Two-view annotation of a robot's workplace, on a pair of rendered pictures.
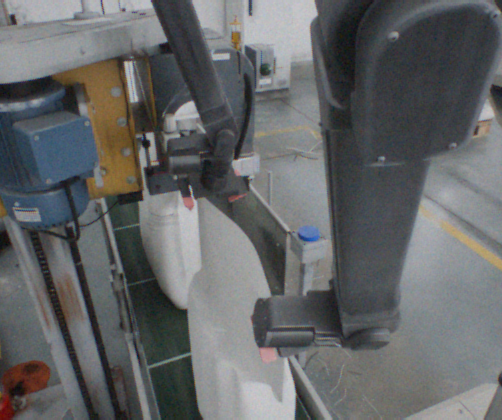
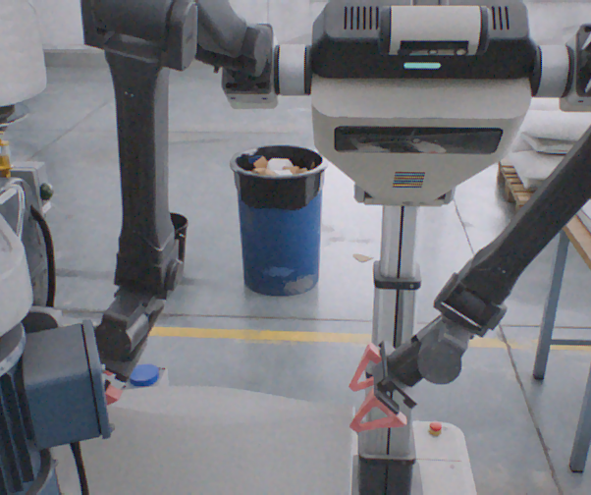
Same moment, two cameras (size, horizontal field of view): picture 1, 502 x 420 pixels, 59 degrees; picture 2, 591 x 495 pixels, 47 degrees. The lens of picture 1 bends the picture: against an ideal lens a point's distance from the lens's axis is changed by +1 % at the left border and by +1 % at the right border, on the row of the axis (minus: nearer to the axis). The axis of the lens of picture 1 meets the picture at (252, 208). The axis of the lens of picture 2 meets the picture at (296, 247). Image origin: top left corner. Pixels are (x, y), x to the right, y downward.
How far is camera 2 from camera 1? 0.76 m
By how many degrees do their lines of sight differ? 55
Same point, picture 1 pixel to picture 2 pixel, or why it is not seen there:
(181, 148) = (134, 311)
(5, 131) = (0, 407)
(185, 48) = (160, 178)
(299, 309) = (456, 329)
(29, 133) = (96, 366)
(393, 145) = not seen: outside the picture
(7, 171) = (4, 477)
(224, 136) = (179, 268)
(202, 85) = (162, 216)
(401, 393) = not seen: outside the picture
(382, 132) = not seen: outside the picture
